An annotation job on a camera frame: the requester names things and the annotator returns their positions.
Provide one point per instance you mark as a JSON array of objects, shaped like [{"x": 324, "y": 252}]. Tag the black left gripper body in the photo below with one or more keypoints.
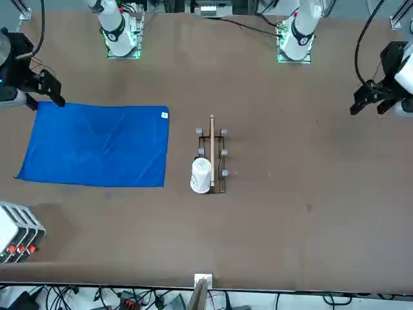
[{"x": 392, "y": 58}]

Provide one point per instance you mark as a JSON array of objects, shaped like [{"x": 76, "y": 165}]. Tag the white cup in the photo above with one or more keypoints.
[{"x": 201, "y": 176}]

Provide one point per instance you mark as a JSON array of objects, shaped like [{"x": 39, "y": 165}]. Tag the white power strip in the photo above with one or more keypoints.
[{"x": 208, "y": 11}]

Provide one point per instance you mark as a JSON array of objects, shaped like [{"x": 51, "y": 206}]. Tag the large black power brick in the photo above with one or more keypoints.
[{"x": 22, "y": 300}]

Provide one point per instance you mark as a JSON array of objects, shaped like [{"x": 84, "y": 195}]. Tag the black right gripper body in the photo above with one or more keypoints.
[{"x": 21, "y": 64}]

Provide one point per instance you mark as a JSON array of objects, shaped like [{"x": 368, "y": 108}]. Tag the white stacked box unit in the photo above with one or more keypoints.
[{"x": 8, "y": 229}]

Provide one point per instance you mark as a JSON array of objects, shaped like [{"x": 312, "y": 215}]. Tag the blue towel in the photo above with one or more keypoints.
[{"x": 96, "y": 145}]

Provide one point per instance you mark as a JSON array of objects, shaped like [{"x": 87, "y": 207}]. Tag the aluminium camera post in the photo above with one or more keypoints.
[{"x": 203, "y": 281}]

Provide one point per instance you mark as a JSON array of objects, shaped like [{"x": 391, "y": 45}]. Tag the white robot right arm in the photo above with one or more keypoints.
[{"x": 119, "y": 29}]

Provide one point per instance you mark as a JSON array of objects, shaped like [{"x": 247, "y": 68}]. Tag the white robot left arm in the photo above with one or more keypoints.
[{"x": 301, "y": 29}]

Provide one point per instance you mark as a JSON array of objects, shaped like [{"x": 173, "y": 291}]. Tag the black orange device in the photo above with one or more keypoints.
[{"x": 130, "y": 302}]

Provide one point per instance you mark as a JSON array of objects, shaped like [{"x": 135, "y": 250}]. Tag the aluminium profile bracket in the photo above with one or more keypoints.
[
  {"x": 26, "y": 14},
  {"x": 396, "y": 21}
]

